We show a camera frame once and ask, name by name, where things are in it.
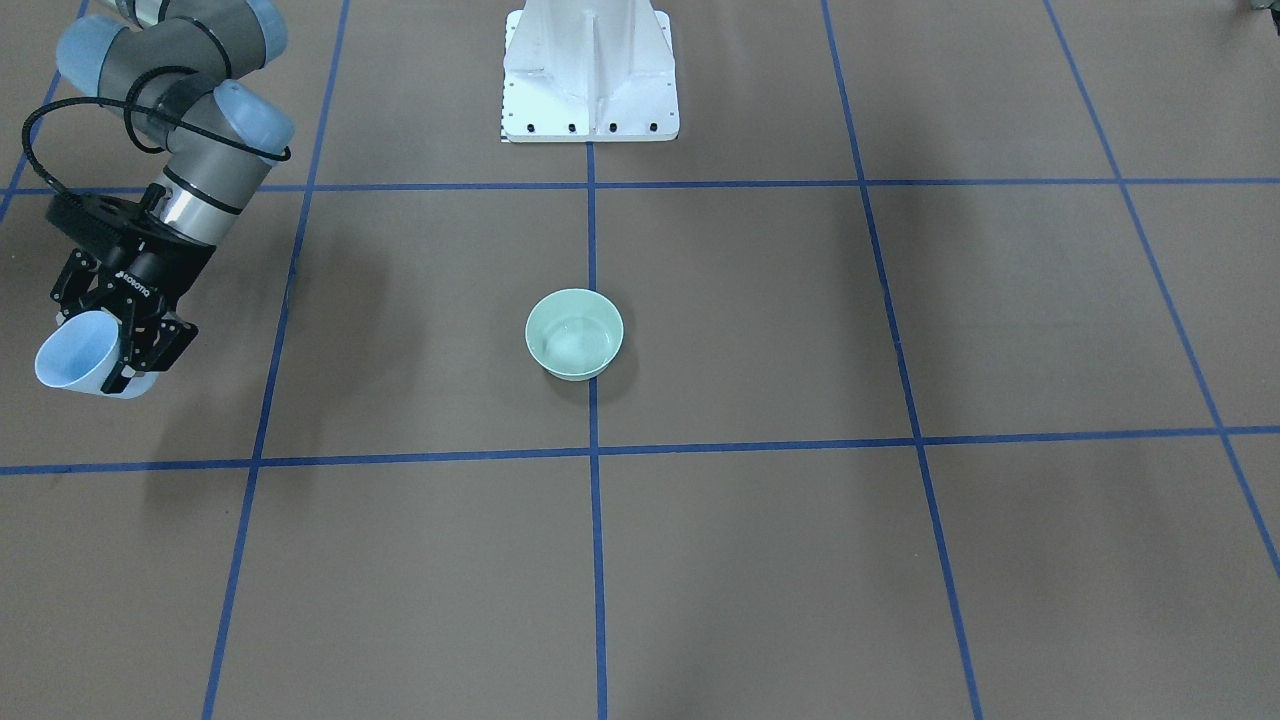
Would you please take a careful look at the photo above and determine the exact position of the mint green bowl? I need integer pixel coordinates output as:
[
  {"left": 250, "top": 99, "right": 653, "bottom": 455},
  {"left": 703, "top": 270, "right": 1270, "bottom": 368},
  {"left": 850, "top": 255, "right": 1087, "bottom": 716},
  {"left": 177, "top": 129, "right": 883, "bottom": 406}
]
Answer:
[{"left": 524, "top": 288, "right": 626, "bottom": 382}]

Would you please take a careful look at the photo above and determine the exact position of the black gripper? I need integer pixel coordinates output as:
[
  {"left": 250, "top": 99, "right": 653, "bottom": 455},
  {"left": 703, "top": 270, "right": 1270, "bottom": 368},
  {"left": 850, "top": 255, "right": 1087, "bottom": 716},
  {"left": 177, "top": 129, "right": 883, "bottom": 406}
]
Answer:
[{"left": 50, "top": 240, "right": 218, "bottom": 395}]

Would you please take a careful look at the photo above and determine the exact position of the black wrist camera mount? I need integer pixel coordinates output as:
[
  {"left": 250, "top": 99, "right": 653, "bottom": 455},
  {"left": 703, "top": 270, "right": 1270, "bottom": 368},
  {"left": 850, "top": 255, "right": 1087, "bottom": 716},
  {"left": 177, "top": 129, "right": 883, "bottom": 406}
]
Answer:
[{"left": 45, "top": 193, "right": 168, "bottom": 266}]

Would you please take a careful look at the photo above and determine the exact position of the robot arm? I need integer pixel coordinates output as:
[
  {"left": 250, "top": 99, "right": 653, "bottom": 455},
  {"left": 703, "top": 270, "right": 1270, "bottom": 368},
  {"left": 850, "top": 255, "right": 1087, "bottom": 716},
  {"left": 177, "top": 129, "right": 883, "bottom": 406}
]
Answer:
[{"left": 35, "top": 1, "right": 294, "bottom": 398}]

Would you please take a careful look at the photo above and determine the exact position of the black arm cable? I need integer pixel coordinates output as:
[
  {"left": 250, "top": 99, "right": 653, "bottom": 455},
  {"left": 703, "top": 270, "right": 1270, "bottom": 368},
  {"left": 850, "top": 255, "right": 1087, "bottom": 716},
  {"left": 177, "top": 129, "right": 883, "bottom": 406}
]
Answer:
[{"left": 22, "top": 67, "right": 293, "bottom": 201}]

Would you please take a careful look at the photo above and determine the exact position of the light blue plastic cup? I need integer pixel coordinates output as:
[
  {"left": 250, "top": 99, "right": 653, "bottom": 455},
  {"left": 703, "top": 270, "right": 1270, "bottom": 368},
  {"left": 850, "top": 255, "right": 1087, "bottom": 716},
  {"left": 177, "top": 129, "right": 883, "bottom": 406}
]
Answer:
[{"left": 35, "top": 310, "right": 160, "bottom": 398}]

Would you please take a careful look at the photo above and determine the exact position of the white camera pole base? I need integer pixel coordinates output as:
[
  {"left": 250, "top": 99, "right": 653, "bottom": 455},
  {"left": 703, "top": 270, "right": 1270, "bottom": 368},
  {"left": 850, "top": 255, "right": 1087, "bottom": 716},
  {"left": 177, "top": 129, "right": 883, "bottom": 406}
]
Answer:
[{"left": 500, "top": 1, "right": 681, "bottom": 143}]

